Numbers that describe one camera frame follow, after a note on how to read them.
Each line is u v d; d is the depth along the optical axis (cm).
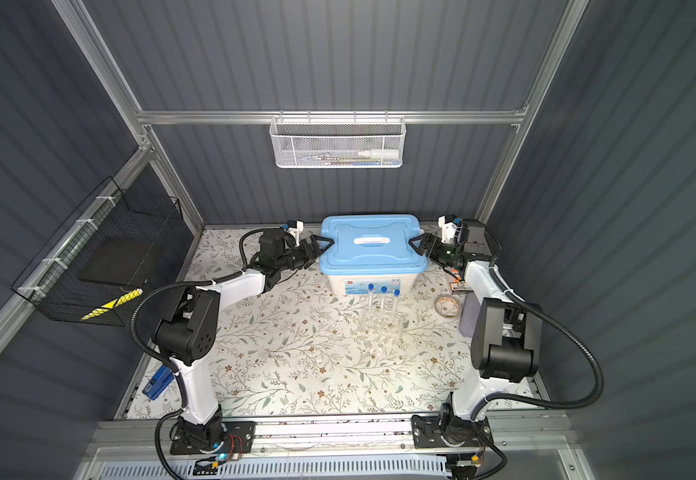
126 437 74
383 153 88
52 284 62
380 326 93
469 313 93
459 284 101
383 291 84
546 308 48
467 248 72
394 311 91
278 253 78
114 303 67
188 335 52
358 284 93
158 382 80
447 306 97
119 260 77
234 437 72
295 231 88
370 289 84
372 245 91
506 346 48
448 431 68
